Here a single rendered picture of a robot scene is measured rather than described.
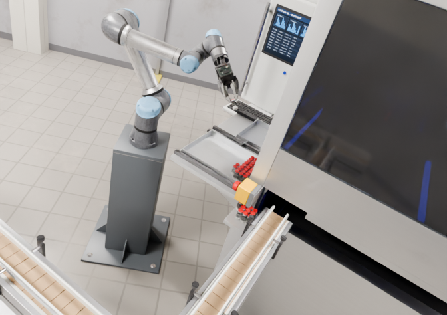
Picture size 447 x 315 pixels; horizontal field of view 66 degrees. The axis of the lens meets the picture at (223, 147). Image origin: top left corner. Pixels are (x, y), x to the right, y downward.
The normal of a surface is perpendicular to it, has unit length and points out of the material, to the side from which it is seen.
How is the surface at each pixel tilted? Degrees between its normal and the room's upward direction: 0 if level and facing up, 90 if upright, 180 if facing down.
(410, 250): 90
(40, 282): 0
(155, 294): 0
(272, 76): 90
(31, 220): 0
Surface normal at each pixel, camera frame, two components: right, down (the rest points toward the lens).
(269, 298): -0.51, 0.38
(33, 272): 0.25, -0.79
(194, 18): -0.03, 0.57
